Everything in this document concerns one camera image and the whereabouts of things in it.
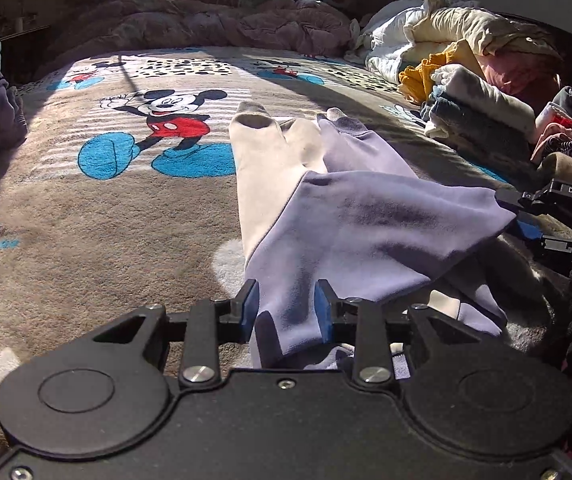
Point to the red patterned garment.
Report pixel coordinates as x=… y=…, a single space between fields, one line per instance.
x=566 y=130

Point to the pink quilted comforter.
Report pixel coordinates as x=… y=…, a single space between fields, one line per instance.
x=191 y=22

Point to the dark blue folded garment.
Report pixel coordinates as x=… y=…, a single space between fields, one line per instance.
x=476 y=135

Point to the cartoon mouse printed blanket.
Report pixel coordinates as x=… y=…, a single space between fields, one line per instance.
x=91 y=220

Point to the olive brown garment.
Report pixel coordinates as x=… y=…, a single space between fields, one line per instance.
x=566 y=167

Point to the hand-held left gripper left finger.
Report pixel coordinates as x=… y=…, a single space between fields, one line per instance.
x=249 y=310

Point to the lavender and cream sweatshirt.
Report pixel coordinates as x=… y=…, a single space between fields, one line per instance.
x=366 y=220

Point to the pink cloth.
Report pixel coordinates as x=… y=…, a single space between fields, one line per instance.
x=521 y=77

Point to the white grey folded garment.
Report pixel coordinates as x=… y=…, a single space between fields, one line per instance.
x=491 y=95

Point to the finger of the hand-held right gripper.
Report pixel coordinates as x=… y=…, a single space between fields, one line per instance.
x=533 y=232
x=518 y=199

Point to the yellow garment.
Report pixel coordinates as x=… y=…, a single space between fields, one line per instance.
x=416 y=77

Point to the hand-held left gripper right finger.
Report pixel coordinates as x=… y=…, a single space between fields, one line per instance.
x=323 y=312

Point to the cream crumpled cloth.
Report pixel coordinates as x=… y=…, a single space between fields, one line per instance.
x=471 y=22

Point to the white crumpled cloth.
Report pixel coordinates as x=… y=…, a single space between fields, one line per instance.
x=391 y=45

